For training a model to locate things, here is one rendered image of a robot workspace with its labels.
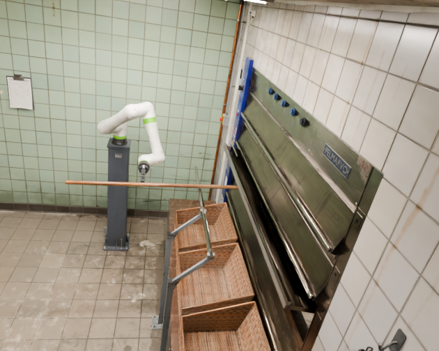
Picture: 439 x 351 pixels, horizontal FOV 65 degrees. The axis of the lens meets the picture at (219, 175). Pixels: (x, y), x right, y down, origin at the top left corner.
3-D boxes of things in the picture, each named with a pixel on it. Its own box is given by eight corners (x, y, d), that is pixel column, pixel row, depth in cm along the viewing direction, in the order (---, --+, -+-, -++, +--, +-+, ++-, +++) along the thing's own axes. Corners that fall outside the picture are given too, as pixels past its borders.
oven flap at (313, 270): (239, 143, 306) (250, 124, 298) (316, 301, 149) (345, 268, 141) (234, 141, 304) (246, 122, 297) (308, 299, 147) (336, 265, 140)
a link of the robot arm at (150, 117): (134, 104, 290) (143, 101, 283) (145, 102, 300) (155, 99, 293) (139, 125, 294) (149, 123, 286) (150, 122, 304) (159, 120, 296)
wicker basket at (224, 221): (222, 225, 341) (226, 201, 328) (233, 264, 291) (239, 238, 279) (173, 223, 330) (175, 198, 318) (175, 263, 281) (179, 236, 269)
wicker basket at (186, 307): (233, 267, 287) (238, 241, 275) (248, 324, 238) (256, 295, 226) (174, 267, 277) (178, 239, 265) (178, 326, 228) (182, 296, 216)
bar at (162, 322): (184, 265, 365) (198, 166, 313) (192, 384, 254) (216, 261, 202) (154, 264, 359) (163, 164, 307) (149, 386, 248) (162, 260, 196)
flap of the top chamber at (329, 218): (244, 115, 294) (256, 95, 287) (335, 254, 137) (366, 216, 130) (240, 113, 292) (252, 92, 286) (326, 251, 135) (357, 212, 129)
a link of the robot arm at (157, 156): (144, 124, 300) (142, 125, 289) (157, 121, 301) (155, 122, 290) (154, 164, 307) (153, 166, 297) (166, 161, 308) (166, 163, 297)
